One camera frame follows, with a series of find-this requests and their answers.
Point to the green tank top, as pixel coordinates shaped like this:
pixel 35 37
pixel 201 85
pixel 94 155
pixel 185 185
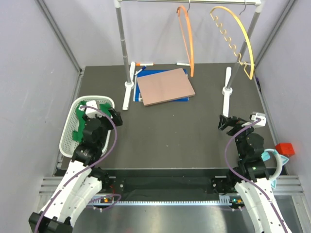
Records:
pixel 77 136

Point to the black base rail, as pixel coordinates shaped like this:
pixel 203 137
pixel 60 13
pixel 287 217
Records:
pixel 167 184

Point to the light blue capped marker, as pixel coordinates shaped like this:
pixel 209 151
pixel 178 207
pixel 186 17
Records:
pixel 182 64

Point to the orange capped marker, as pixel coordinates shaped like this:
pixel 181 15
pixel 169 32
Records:
pixel 144 64

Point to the red cube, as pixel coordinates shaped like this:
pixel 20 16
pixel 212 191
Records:
pixel 285 149

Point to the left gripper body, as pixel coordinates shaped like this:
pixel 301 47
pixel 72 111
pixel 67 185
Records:
pixel 107 124

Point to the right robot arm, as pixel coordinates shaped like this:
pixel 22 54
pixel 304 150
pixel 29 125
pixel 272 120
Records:
pixel 251 179

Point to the blue folder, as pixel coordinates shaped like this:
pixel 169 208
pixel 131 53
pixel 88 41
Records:
pixel 137 93

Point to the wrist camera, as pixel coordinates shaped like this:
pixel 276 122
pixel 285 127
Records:
pixel 259 118
pixel 90 108

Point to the white perforated basket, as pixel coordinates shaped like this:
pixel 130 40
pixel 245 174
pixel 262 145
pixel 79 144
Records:
pixel 67 145

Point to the pink board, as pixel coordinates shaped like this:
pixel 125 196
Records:
pixel 164 86

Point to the orange clothes hanger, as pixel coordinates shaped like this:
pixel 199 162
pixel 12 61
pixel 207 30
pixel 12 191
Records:
pixel 188 43

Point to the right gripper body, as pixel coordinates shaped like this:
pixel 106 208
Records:
pixel 237 124

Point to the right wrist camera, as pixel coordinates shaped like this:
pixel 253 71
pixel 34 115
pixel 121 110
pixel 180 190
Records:
pixel 259 118

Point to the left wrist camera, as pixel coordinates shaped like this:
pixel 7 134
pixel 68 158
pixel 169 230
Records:
pixel 90 108

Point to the white clothes rack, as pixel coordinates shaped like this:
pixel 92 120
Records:
pixel 244 57

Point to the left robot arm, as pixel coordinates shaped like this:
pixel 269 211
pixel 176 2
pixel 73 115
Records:
pixel 83 179

